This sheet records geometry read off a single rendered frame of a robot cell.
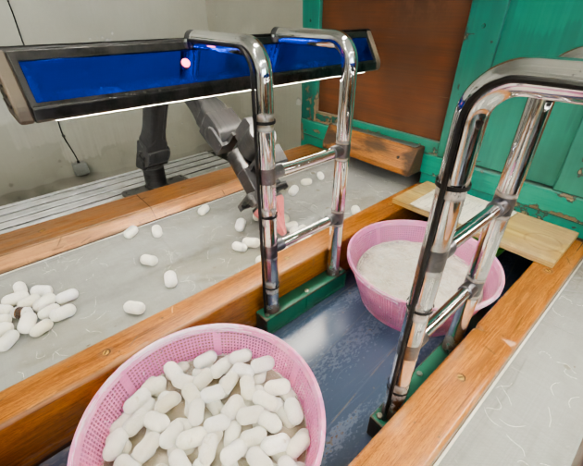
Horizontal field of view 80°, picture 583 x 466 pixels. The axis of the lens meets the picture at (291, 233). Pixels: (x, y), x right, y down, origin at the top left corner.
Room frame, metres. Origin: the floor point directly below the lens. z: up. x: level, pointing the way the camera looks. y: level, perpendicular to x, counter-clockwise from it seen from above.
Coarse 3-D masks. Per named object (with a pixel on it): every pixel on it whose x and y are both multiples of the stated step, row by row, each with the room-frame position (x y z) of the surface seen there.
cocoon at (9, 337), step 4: (8, 332) 0.34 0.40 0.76; (12, 332) 0.34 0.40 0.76; (16, 332) 0.34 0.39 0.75; (4, 336) 0.33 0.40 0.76; (8, 336) 0.34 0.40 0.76; (12, 336) 0.34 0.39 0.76; (16, 336) 0.34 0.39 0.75; (0, 340) 0.33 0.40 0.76; (4, 340) 0.33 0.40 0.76; (8, 340) 0.33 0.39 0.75; (12, 340) 0.33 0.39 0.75; (16, 340) 0.34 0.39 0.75; (0, 344) 0.32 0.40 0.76; (4, 344) 0.32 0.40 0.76; (8, 344) 0.33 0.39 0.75; (12, 344) 0.33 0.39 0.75; (0, 348) 0.32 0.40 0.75; (4, 348) 0.32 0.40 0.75; (8, 348) 0.32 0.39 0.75
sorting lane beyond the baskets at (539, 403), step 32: (576, 288) 0.45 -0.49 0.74; (544, 320) 0.38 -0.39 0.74; (576, 320) 0.38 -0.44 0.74; (544, 352) 0.32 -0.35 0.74; (576, 352) 0.32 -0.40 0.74; (512, 384) 0.27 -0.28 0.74; (544, 384) 0.27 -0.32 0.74; (576, 384) 0.27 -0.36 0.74; (480, 416) 0.23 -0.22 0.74; (512, 416) 0.23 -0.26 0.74; (544, 416) 0.23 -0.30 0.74; (576, 416) 0.23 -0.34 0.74; (448, 448) 0.19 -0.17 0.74; (480, 448) 0.19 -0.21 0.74; (512, 448) 0.19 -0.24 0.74; (544, 448) 0.19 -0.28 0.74; (576, 448) 0.19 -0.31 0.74
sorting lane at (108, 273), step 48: (240, 192) 0.83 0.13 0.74; (288, 192) 0.83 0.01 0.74; (384, 192) 0.83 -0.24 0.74; (144, 240) 0.60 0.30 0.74; (192, 240) 0.60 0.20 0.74; (240, 240) 0.60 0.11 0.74; (0, 288) 0.45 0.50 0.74; (96, 288) 0.45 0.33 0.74; (144, 288) 0.45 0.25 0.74; (192, 288) 0.45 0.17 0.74; (48, 336) 0.35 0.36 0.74; (96, 336) 0.35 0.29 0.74; (0, 384) 0.27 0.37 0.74
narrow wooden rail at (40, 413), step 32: (352, 224) 0.63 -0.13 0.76; (288, 256) 0.51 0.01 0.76; (320, 256) 0.53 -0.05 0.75; (224, 288) 0.43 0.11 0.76; (256, 288) 0.43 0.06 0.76; (288, 288) 0.47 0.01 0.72; (160, 320) 0.36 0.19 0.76; (192, 320) 0.36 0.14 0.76; (224, 320) 0.39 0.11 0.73; (96, 352) 0.30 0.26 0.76; (128, 352) 0.30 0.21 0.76; (160, 352) 0.32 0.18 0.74; (32, 384) 0.26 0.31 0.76; (64, 384) 0.26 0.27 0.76; (96, 384) 0.27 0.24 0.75; (0, 416) 0.22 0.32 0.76; (32, 416) 0.22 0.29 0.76; (64, 416) 0.24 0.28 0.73; (0, 448) 0.20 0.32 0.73; (32, 448) 0.21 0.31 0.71; (64, 448) 0.23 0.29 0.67
